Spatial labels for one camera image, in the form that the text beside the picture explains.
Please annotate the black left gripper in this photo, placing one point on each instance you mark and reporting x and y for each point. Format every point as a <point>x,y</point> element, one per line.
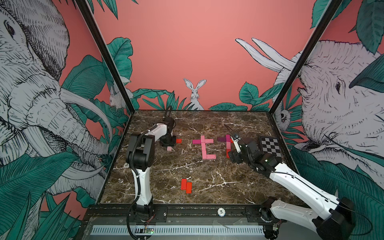
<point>172,144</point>

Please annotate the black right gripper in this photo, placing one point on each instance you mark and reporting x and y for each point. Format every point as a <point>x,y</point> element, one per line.
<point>235,154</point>

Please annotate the pink row block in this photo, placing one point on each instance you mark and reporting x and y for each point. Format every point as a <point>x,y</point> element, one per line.
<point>211,157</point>
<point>203,147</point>
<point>204,154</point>

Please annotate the red row block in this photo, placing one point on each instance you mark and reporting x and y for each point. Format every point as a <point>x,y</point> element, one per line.
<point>189,188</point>
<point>227,153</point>

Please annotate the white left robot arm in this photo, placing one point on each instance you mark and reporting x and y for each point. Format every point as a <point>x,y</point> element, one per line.
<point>140,157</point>

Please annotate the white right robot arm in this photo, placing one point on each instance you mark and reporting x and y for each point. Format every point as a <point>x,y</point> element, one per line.
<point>331,218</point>

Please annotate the checkerboard calibration plate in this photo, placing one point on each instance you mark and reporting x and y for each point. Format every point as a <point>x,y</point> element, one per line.
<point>271,146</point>

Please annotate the black front frame rail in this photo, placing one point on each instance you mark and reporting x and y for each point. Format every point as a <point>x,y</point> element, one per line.
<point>164,212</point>

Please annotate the white slotted cable duct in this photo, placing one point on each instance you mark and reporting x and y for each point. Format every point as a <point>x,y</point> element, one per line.
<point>168,230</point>

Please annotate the black left corner frame post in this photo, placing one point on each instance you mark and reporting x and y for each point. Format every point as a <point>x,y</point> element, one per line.
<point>103,48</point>

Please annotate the black corner frame post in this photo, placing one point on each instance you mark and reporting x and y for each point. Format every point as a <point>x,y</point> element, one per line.
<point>103,48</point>
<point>324,21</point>

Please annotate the black right corner frame post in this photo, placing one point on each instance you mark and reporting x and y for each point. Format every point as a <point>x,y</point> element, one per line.
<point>324,21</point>

